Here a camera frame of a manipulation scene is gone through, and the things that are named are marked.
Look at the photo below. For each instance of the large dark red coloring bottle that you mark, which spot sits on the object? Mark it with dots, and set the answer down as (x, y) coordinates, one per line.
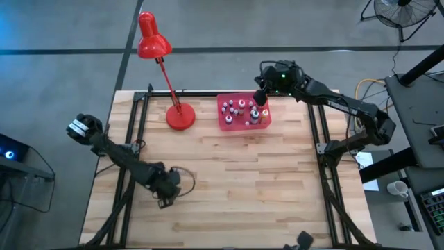
(229, 119)

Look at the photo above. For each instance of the grey side table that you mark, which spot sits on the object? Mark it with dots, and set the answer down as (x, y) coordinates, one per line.
(412, 114)

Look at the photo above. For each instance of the white mug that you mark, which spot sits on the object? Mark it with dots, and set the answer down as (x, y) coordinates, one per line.
(398, 188)

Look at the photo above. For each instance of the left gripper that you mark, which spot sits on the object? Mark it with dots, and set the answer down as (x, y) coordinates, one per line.
(164, 180)

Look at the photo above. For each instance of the black slanted pole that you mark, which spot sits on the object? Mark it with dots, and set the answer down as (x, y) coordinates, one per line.
(421, 66)

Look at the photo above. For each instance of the large orange coloring bottle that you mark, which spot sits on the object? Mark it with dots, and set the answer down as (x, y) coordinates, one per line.
(264, 116)

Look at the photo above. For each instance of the black device with blue light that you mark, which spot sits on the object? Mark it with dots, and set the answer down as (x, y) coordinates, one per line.
(10, 149)

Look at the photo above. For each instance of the black phone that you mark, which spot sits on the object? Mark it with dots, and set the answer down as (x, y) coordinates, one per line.
(437, 133)

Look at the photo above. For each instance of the white paper sheet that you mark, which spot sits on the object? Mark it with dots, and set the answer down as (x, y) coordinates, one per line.
(364, 160)

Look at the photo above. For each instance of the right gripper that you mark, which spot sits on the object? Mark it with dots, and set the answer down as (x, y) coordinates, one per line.
(281, 78)

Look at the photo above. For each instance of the pink plastic bin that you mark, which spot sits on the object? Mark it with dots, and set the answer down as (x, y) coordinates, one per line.
(222, 126)

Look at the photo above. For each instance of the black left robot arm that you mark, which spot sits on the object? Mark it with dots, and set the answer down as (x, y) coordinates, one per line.
(118, 154)

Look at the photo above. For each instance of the black floor fan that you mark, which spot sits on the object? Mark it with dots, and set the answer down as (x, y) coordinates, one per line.
(404, 12)

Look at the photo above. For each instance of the black slanted beam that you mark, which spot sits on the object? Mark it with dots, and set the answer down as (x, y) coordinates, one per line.
(385, 166)

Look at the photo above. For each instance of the black keyboard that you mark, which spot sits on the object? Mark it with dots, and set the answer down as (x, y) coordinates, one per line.
(433, 208)

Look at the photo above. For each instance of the black metal table frame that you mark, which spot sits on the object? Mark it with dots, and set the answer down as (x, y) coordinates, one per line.
(324, 194)

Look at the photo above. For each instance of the grey desk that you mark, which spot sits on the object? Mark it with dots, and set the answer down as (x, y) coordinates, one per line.
(421, 180)

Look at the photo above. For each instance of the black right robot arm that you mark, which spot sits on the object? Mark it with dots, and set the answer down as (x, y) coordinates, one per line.
(347, 104)

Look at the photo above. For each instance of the red desk lamp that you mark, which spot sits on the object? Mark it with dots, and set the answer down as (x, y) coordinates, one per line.
(180, 116)

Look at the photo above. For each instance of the small black device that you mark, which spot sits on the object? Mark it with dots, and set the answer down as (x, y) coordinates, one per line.
(305, 239)

